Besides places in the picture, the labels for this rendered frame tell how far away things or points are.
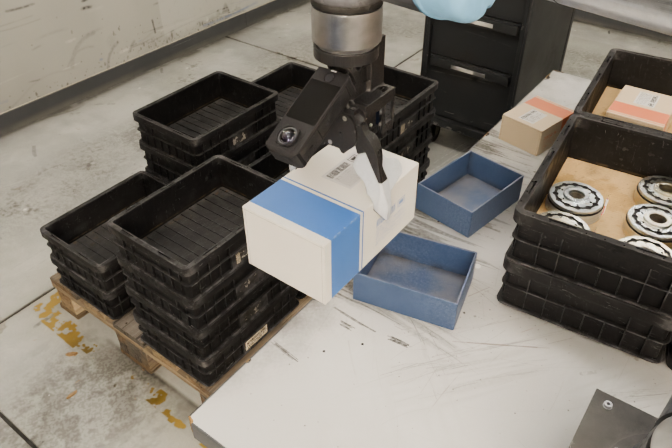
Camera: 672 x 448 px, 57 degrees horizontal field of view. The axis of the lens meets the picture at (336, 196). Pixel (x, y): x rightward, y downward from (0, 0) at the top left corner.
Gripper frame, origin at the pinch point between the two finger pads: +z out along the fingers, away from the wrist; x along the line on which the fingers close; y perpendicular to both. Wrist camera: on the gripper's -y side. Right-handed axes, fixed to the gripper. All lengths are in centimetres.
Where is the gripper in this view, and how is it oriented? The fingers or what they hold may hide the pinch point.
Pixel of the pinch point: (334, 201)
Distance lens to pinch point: 76.6
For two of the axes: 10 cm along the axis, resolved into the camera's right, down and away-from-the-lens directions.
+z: 0.0, 8.1, 5.9
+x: -8.0, -3.5, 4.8
